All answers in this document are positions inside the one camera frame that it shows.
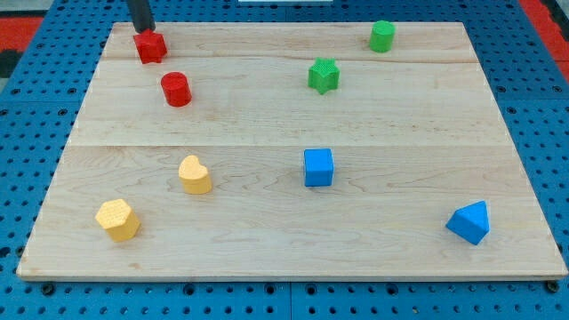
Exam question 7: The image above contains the blue triangular prism block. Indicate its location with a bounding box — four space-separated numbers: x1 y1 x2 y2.
445 201 490 245

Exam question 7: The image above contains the green star block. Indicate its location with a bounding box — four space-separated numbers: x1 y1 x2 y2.
308 57 341 95

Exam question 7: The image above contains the red cylinder block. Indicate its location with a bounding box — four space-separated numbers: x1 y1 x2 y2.
160 72 192 108

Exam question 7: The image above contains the green cylinder block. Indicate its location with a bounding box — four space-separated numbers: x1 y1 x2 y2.
369 20 396 52

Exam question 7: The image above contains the red star block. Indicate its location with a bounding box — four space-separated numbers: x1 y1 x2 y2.
133 29 167 64

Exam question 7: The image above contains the yellow hexagon block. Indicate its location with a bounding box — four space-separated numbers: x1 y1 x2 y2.
95 199 140 242

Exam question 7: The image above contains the yellow heart block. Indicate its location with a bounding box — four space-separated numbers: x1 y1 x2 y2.
178 155 212 195

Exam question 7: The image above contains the light wooden board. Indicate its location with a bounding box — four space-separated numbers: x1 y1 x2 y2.
17 22 567 283

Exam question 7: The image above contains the blue cube block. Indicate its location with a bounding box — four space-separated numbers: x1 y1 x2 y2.
303 148 334 187

